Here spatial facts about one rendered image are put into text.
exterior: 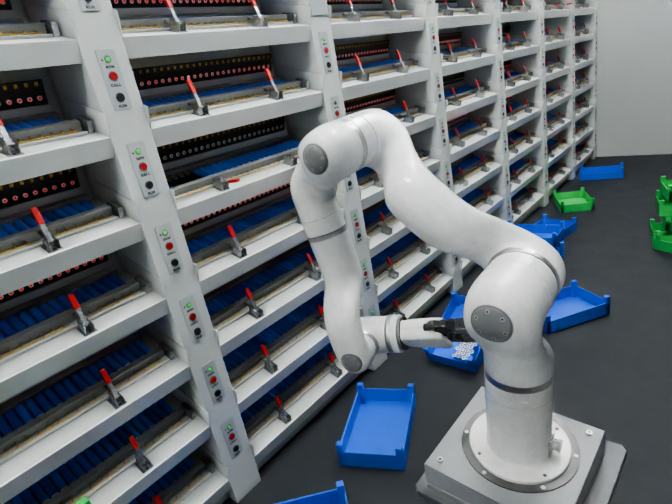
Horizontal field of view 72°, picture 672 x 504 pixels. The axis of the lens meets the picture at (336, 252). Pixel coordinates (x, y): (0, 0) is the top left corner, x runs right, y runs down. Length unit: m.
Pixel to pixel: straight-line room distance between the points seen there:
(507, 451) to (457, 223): 0.45
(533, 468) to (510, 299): 0.40
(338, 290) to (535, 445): 0.47
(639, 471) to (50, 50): 1.68
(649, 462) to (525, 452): 0.63
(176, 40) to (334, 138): 0.58
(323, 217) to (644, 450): 1.11
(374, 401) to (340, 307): 0.81
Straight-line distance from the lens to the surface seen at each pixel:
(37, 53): 1.11
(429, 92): 2.14
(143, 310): 1.17
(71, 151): 1.09
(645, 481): 1.53
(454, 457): 1.04
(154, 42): 1.22
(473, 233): 0.82
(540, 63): 3.43
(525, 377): 0.87
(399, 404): 1.71
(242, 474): 1.52
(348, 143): 0.80
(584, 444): 1.09
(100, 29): 1.16
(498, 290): 0.73
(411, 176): 0.81
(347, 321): 0.97
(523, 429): 0.96
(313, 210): 0.95
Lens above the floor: 1.08
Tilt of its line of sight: 20 degrees down
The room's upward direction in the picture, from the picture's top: 11 degrees counter-clockwise
